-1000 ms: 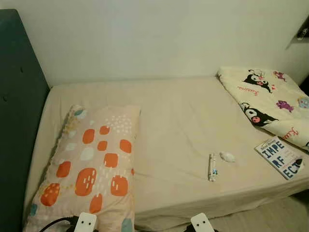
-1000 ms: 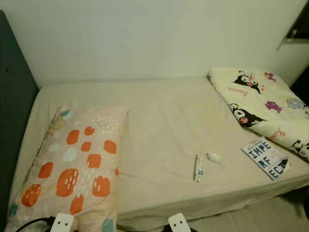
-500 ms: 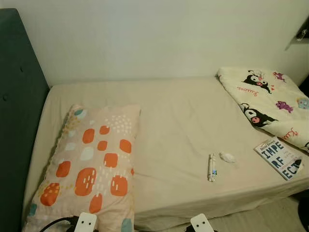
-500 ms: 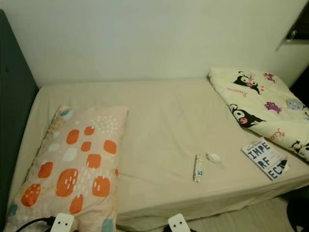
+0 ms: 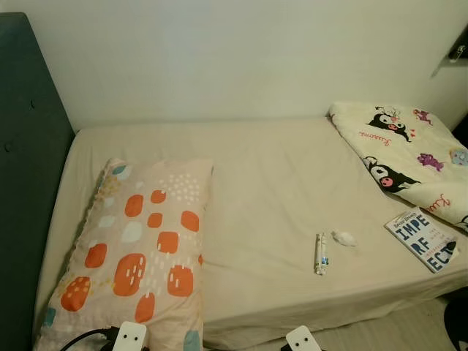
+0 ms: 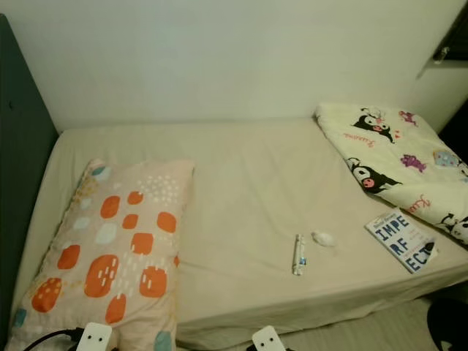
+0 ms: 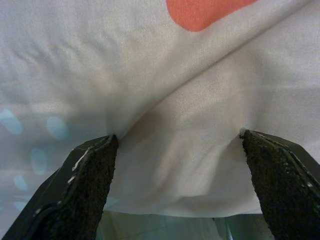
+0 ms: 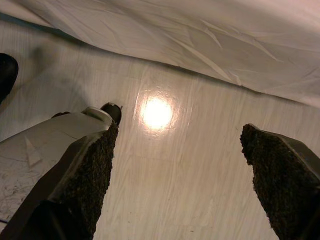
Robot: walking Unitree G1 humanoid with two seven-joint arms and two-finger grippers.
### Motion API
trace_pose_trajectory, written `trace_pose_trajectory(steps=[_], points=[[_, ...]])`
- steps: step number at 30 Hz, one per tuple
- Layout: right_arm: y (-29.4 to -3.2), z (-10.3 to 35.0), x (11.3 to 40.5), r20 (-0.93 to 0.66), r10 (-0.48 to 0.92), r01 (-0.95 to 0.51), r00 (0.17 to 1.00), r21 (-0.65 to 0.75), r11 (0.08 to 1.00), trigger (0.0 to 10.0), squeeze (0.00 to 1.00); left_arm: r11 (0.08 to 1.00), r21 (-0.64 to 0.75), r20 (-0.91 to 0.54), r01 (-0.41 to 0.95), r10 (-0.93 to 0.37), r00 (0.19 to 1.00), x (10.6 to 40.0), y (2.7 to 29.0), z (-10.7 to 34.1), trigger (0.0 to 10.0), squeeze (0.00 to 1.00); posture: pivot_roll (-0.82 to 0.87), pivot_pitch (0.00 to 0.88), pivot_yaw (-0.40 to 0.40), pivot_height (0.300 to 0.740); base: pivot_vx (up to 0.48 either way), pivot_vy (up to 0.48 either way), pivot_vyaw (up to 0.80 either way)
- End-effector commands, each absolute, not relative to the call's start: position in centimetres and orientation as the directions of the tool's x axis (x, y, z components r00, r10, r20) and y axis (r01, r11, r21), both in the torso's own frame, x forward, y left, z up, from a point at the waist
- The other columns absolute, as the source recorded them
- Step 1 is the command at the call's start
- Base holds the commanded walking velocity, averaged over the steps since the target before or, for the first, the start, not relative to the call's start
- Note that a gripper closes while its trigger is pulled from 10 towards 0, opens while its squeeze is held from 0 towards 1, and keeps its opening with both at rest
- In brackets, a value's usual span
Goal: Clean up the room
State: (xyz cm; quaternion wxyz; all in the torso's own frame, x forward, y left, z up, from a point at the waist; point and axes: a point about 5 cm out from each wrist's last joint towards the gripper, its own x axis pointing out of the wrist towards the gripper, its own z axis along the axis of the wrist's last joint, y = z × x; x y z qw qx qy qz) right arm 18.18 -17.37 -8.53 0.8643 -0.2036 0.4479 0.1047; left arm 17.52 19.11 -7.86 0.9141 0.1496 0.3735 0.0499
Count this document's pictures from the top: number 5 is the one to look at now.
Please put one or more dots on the white book blue letters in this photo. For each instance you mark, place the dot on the white book blue letters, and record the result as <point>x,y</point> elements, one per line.
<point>423,240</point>

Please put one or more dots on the white tissue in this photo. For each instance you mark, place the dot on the white tissue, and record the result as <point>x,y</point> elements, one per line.
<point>344,238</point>

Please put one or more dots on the small white tube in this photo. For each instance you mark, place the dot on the small white tube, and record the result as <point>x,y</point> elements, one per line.
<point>321,254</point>

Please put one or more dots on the pink pillow orange blotches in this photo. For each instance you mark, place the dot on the pink pillow orange blotches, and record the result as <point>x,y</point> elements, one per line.
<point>139,248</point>

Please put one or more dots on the cream cartoon print quilt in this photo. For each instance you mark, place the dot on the cream cartoon print quilt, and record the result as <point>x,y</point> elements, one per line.
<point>409,150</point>

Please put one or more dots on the silver window latch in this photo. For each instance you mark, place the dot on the silver window latch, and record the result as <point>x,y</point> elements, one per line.
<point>457,53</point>

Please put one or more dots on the dark window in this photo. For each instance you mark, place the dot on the dark window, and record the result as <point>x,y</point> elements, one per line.
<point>462,40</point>

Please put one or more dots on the black round object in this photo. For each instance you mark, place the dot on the black round object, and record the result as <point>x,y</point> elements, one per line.
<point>457,322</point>

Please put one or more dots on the beige sheeted mattress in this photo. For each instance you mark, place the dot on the beige sheeted mattress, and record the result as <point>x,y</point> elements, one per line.
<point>270,190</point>

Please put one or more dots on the dark green upholstered headboard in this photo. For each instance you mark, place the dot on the dark green upholstered headboard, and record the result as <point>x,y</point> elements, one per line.
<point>29,183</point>

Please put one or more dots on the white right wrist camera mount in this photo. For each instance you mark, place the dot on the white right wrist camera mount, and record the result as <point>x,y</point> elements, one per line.
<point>302,340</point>

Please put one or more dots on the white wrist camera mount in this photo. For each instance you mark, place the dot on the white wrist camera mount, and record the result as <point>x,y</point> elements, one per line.
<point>129,338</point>
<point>302,340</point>

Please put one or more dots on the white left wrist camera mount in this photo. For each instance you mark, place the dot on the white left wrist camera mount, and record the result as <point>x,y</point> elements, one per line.
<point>129,338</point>

